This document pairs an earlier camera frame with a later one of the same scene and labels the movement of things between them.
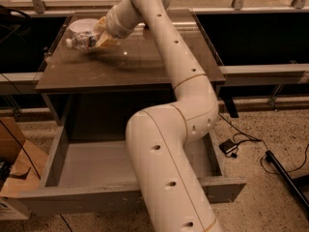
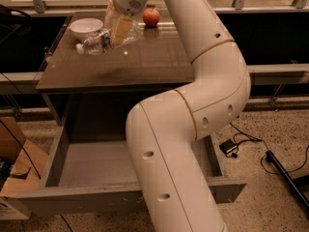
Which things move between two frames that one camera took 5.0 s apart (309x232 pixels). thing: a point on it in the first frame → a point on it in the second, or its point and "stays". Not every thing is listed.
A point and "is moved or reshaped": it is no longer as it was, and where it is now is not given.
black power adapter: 228,145 stays
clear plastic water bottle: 82,41 is moved or reshaped
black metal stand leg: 269,156 stays
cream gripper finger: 100,25 → 111,19
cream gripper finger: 106,41 → 123,27
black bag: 14,26 stays
